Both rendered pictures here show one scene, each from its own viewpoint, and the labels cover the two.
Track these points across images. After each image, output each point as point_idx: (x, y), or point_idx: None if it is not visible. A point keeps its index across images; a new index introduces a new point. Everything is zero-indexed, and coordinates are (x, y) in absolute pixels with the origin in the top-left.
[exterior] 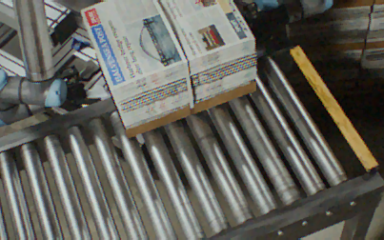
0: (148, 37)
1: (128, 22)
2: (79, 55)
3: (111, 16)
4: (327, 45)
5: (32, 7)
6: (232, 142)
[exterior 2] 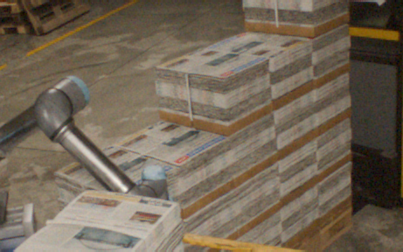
0: (93, 242)
1: (61, 244)
2: None
3: (40, 248)
4: None
5: None
6: None
